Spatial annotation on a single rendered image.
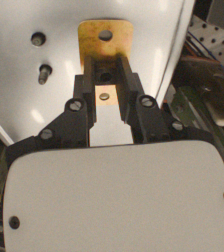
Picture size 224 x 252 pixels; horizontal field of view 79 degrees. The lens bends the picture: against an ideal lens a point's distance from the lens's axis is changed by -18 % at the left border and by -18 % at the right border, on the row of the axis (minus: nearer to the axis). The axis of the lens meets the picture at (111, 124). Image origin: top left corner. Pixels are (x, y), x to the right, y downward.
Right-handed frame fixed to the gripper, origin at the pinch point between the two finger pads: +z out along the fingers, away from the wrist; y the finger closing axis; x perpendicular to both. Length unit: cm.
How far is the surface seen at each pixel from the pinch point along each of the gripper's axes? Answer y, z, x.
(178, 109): 8.5, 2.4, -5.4
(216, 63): 18.7, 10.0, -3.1
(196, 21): 28.3, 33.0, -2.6
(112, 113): 1.0, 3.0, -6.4
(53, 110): -5.3, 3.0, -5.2
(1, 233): -25.3, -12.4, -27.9
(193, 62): 13.1, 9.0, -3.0
